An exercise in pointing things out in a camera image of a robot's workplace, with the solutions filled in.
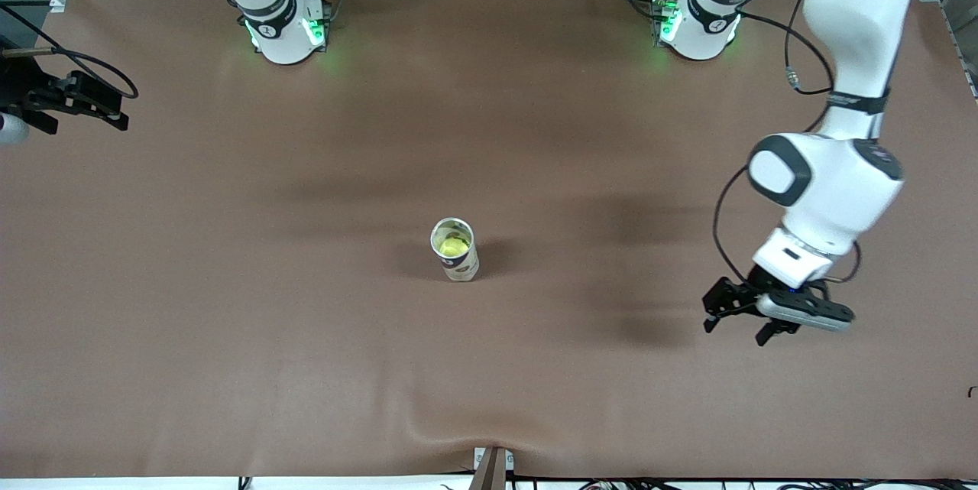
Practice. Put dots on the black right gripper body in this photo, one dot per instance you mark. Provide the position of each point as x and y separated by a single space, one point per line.
21 89

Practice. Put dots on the white blue tennis ball can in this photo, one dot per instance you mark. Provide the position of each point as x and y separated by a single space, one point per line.
462 270

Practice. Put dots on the yellow-green tennis ball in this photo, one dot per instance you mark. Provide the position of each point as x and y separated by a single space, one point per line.
454 247

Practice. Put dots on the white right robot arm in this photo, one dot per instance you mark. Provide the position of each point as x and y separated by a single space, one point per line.
283 39

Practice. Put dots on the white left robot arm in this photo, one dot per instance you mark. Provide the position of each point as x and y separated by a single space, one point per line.
840 184

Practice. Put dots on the brown table mat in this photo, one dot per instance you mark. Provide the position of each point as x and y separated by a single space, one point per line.
611 360

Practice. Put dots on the metal table clamp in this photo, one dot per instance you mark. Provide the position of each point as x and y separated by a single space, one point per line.
493 471

